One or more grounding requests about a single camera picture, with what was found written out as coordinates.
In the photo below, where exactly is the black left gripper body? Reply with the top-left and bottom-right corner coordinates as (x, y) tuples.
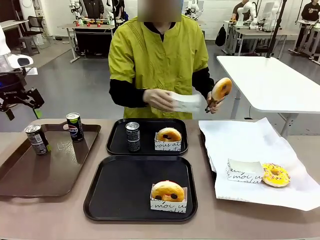
(0, 70), (27, 107)

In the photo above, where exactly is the black Pepsi soda can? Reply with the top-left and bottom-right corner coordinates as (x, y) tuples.
(125, 121), (141, 153)
(24, 124), (50, 156)
(65, 112), (85, 143)

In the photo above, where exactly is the white paper box black script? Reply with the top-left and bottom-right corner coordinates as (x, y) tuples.
(154, 132), (183, 152)
(169, 91), (205, 113)
(226, 158), (264, 185)

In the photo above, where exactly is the glazed donut with chocolate dots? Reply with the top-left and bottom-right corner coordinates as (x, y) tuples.
(211, 77), (233, 102)
(156, 127), (182, 143)
(151, 180), (185, 202)

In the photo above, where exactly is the person's left forearm black sleeve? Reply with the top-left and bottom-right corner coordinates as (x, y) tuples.
(191, 66), (215, 100)

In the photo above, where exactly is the person's right forearm black sleeve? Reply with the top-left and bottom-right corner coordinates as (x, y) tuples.
(109, 79), (151, 108)

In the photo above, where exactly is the person's right hand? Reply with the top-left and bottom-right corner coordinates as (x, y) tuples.
(142, 88), (176, 113)

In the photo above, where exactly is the person's left hand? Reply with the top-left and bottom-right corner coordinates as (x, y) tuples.
(206, 90), (226, 115)

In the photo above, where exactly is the gray stool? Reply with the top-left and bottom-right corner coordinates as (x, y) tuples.
(19, 36), (40, 56)

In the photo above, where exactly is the white desk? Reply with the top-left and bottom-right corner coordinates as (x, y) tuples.
(0, 19), (30, 60)

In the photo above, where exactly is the black office chair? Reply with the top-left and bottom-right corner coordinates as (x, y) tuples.
(26, 15), (51, 48)

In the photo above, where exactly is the brown plastic tray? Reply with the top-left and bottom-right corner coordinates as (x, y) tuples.
(0, 123), (102, 198)

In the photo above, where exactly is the table with coloured items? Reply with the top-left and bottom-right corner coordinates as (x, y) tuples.
(57, 22), (116, 63)

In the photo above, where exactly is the person in black jacket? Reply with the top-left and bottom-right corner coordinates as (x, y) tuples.
(82, 0), (105, 20)

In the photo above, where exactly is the black plastic tray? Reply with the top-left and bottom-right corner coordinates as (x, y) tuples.
(106, 117), (189, 156)
(83, 154), (199, 223)

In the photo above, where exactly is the person in yellow-green shirt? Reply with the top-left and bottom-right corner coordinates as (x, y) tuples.
(108, 0), (216, 120)

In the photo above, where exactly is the black tray under paper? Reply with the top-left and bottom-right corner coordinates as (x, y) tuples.
(199, 127), (218, 182)

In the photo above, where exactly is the black bag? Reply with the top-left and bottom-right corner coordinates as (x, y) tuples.
(214, 24), (227, 47)

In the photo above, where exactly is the white paper sheet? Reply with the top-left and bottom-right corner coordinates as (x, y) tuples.
(198, 117), (320, 211)

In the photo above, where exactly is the seated person brown top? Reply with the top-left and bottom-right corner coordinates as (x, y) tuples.
(231, 0), (247, 22)

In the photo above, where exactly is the gray lab desk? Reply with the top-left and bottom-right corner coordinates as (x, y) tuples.
(223, 19), (288, 56)
(294, 19), (320, 61)

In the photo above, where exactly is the white table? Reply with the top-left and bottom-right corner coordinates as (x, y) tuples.
(216, 55), (320, 138)

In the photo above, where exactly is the black pole stand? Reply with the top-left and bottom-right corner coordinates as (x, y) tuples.
(266, 0), (288, 58)

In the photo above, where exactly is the yellow frosted sprinkle donut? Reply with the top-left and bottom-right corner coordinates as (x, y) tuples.
(261, 162), (292, 189)

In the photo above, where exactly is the person in black sweater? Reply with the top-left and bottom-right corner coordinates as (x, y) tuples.
(294, 0), (320, 51)

